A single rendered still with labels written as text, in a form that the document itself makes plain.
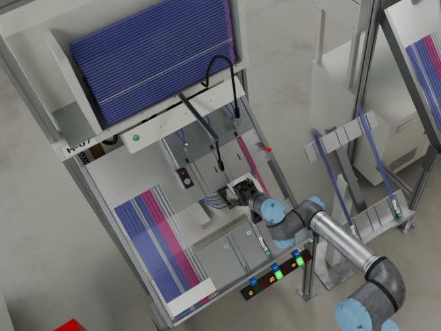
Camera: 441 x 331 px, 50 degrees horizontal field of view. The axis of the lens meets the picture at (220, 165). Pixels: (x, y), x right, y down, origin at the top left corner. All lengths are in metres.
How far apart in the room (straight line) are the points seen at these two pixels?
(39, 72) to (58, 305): 1.66
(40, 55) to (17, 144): 2.23
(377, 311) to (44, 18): 1.31
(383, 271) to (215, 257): 0.71
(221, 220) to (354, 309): 0.97
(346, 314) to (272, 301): 1.29
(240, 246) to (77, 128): 0.79
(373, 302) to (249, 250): 0.67
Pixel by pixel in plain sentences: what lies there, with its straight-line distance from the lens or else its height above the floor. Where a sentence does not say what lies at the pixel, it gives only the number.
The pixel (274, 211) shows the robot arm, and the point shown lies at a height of 1.18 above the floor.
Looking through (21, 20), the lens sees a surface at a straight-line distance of 1.63.
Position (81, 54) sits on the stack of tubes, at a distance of 1.50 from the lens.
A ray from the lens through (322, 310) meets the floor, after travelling 2.70.
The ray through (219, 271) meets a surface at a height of 0.77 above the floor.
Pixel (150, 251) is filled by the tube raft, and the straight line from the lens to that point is 1.85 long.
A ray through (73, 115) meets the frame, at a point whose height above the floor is 1.39.
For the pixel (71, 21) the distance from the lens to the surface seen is 1.61.
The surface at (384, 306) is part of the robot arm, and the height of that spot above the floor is 1.18.
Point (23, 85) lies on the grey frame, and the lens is 1.52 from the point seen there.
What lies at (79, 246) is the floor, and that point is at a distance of 3.10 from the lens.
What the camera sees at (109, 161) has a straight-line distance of 1.81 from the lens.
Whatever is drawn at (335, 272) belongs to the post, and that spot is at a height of 0.01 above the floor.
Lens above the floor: 2.54
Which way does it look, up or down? 53 degrees down
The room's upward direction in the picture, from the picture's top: 11 degrees counter-clockwise
